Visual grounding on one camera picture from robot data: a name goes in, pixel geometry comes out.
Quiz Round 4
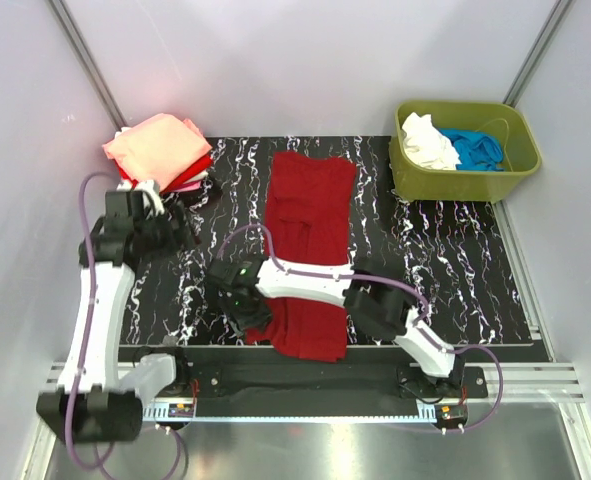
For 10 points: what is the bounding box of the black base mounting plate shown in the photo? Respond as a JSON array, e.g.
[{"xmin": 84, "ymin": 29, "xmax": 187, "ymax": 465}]
[{"xmin": 119, "ymin": 344, "xmax": 489, "ymax": 419}]

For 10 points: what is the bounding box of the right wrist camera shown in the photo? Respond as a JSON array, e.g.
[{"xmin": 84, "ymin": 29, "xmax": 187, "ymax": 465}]
[{"xmin": 206, "ymin": 255, "xmax": 267, "ymax": 285}]

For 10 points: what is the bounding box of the folded pink t-shirt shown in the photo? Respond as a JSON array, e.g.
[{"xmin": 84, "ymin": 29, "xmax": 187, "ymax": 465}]
[{"xmin": 116, "ymin": 117, "xmax": 209, "ymax": 193}]

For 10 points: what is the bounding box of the right aluminium frame post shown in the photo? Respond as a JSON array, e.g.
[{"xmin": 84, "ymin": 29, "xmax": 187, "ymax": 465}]
[{"xmin": 503, "ymin": 0, "xmax": 575, "ymax": 108}]

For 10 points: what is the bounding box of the left aluminium frame post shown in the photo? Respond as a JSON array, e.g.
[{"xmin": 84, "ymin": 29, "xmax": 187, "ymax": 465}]
[{"xmin": 45, "ymin": 0, "xmax": 127, "ymax": 129}]

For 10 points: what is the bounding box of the aluminium frame post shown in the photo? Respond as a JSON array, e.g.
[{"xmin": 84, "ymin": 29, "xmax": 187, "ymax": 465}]
[
  {"xmin": 503, "ymin": 0, "xmax": 575, "ymax": 108},
  {"xmin": 45, "ymin": 0, "xmax": 127, "ymax": 129}
]

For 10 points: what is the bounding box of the crumpled blue t-shirt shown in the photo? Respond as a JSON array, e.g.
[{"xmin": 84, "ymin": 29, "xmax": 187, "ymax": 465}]
[{"xmin": 439, "ymin": 129, "xmax": 504, "ymax": 172}]

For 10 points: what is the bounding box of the folded red t-shirt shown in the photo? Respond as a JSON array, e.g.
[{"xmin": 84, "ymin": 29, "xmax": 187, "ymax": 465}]
[{"xmin": 117, "ymin": 154, "xmax": 212, "ymax": 191}]

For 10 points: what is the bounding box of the dark red t-shirt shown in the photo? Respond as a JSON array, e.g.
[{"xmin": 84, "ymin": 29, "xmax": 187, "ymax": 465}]
[{"xmin": 246, "ymin": 151, "xmax": 356, "ymax": 362}]

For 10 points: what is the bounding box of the folded peach t-shirt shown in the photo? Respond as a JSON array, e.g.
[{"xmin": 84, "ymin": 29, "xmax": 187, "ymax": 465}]
[{"xmin": 101, "ymin": 113, "xmax": 212, "ymax": 186}]

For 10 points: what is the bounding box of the olive green plastic bin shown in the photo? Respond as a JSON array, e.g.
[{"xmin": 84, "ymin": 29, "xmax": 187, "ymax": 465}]
[{"xmin": 389, "ymin": 100, "xmax": 541, "ymax": 203}]

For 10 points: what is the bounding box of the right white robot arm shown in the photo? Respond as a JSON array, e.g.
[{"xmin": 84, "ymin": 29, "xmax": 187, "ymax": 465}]
[{"xmin": 206, "ymin": 255, "xmax": 465, "ymax": 399}]

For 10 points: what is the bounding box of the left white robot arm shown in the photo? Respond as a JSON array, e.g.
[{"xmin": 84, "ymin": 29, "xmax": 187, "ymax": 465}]
[{"xmin": 36, "ymin": 180, "xmax": 192, "ymax": 446}]

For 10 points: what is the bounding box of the crumpled white t-shirt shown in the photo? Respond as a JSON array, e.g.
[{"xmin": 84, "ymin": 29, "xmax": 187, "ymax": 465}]
[{"xmin": 401, "ymin": 112, "xmax": 460, "ymax": 170}]

